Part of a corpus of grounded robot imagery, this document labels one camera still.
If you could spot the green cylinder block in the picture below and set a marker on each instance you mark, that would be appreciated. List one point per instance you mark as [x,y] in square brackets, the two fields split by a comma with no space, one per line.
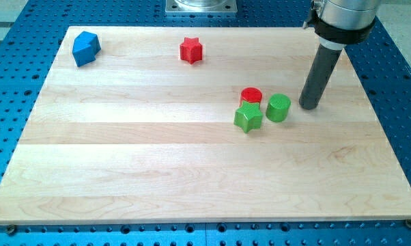
[278,107]

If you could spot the red cylinder block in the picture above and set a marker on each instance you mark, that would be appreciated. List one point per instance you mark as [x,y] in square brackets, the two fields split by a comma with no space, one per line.
[250,95]

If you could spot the light wooden board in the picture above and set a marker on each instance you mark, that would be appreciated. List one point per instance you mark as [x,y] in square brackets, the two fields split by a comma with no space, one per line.
[141,136]

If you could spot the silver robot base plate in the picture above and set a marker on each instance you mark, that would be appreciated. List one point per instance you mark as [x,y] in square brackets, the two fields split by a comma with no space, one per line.
[200,6]

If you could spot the red star block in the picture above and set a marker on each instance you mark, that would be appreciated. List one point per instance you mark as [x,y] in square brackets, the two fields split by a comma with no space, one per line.
[191,50]

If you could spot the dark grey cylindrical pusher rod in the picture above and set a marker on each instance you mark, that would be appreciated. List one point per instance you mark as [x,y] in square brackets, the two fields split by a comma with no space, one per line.
[321,69]

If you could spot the blue angled block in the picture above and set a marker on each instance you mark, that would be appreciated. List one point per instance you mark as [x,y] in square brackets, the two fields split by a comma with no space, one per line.
[85,48]

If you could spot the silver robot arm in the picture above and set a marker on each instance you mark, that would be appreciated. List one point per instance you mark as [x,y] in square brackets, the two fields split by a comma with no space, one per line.
[339,23]

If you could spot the blue perforated metal table plate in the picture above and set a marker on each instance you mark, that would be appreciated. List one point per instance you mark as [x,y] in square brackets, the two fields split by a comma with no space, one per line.
[31,33]

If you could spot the green star block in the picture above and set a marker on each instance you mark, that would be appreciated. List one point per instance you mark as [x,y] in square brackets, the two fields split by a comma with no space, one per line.
[248,116]

